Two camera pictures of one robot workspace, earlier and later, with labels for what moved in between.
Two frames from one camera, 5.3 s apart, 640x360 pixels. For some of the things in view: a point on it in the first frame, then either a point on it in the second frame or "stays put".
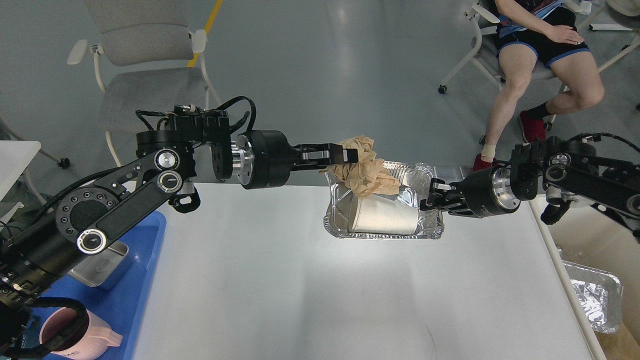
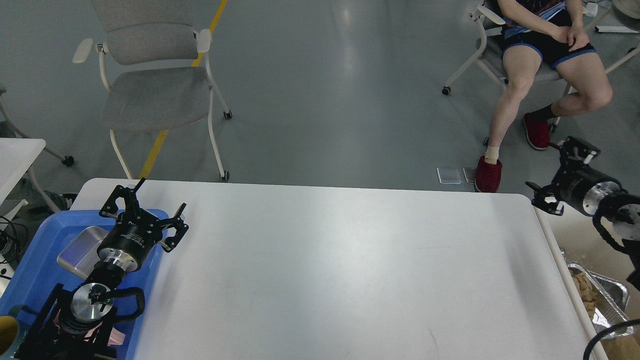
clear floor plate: (449, 173) stays put
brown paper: (368, 177) to (586, 291)
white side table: (15, 156) stays put
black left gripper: (265, 158) to (135, 233)
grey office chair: (149, 59) stays put
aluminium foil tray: (414, 182) to (612, 297)
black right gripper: (486, 192) to (577, 183)
